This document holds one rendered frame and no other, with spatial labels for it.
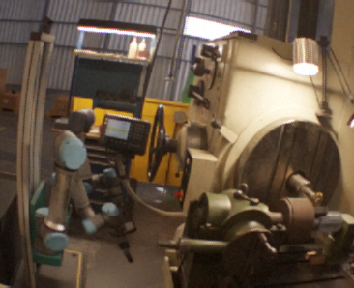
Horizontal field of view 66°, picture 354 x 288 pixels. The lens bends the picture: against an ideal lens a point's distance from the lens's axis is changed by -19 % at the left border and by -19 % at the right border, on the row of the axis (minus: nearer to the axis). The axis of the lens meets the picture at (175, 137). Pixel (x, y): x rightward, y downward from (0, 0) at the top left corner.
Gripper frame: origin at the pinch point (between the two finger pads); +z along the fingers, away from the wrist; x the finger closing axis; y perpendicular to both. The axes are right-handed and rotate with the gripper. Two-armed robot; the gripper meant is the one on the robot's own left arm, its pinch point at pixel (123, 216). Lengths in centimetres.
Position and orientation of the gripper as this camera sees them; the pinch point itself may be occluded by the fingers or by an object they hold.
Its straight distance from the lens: 204.6
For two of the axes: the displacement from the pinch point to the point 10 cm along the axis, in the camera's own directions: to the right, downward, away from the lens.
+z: 2.4, 9.6, 1.1
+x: -0.8, -1.0, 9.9
